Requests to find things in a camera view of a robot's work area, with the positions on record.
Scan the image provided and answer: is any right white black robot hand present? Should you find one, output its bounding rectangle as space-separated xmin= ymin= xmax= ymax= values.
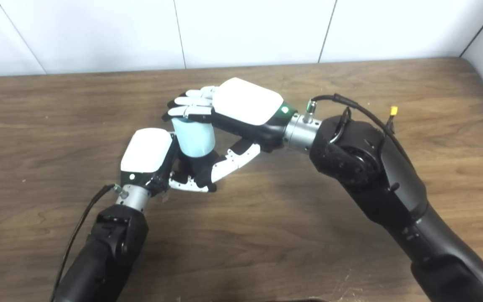
xmin=162 ymin=77 xmax=297 ymax=183

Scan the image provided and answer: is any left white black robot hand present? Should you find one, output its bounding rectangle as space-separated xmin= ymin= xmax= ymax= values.
xmin=120 ymin=128 xmax=218 ymax=198

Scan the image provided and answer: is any light-blue short hose piece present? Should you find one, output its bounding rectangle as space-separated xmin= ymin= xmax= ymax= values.
xmin=171 ymin=117 xmax=216 ymax=158

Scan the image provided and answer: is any black funnel-shaped nozzle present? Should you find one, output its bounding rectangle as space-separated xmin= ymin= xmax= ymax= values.
xmin=177 ymin=149 xmax=222 ymax=189

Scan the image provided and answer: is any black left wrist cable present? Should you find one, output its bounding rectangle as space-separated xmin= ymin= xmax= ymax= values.
xmin=51 ymin=184 xmax=129 ymax=302

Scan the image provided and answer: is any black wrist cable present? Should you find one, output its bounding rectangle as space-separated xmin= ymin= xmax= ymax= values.
xmin=51 ymin=184 xmax=129 ymax=302
xmin=304 ymin=94 xmax=412 ymax=168

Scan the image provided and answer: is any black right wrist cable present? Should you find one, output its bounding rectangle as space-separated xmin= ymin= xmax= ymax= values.
xmin=304 ymin=94 xmax=412 ymax=168

